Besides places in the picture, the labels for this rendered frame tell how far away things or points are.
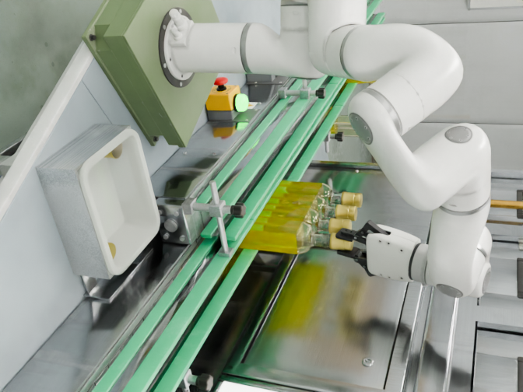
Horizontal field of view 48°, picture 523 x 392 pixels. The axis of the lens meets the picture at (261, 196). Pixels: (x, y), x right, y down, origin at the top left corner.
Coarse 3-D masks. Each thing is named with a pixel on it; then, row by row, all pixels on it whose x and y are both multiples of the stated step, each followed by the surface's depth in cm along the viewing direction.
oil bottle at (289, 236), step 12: (252, 228) 128; (264, 228) 127; (276, 228) 127; (288, 228) 126; (300, 228) 125; (312, 228) 127; (252, 240) 129; (264, 240) 127; (276, 240) 126; (288, 240) 125; (300, 240) 124; (288, 252) 127; (300, 252) 126
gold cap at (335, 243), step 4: (332, 236) 123; (332, 240) 123; (336, 240) 123; (340, 240) 122; (344, 240) 122; (332, 244) 123; (336, 244) 123; (340, 244) 122; (344, 244) 122; (348, 244) 122; (352, 244) 123; (332, 248) 124; (336, 248) 123; (340, 248) 123; (344, 248) 122; (348, 248) 122; (352, 248) 124
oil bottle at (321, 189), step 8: (280, 184) 143; (288, 184) 143; (296, 184) 142; (304, 184) 142; (312, 184) 141; (320, 184) 141; (280, 192) 141; (288, 192) 140; (296, 192) 139; (304, 192) 139; (312, 192) 138; (320, 192) 138; (328, 192) 138; (328, 200) 138
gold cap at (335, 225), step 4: (332, 220) 128; (336, 220) 128; (340, 220) 128; (344, 220) 128; (348, 220) 128; (332, 224) 128; (336, 224) 128; (340, 224) 127; (344, 224) 127; (348, 224) 127; (328, 228) 128; (332, 228) 128; (336, 228) 128; (340, 228) 127; (348, 228) 127; (332, 232) 129; (336, 232) 128
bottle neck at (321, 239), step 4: (312, 236) 125; (316, 236) 125; (320, 236) 124; (324, 236) 124; (328, 236) 124; (312, 240) 125; (316, 240) 124; (320, 240) 124; (324, 240) 124; (328, 240) 123; (312, 244) 125; (316, 244) 125; (320, 244) 124; (324, 244) 124; (328, 244) 124
